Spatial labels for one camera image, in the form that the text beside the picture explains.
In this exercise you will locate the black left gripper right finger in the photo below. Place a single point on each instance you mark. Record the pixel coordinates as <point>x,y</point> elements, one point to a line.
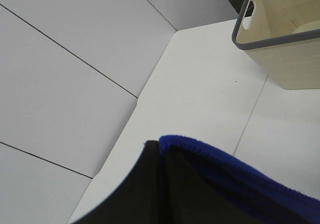
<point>204,192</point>

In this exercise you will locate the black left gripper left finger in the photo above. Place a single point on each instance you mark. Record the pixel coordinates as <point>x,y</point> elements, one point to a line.
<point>135,200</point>

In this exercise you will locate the blue towel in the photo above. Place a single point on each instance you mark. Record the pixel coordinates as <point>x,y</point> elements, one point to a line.
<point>225,164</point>

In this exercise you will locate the beige bin with grey rim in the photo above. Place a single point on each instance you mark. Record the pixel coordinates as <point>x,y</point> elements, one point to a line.
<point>282,37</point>

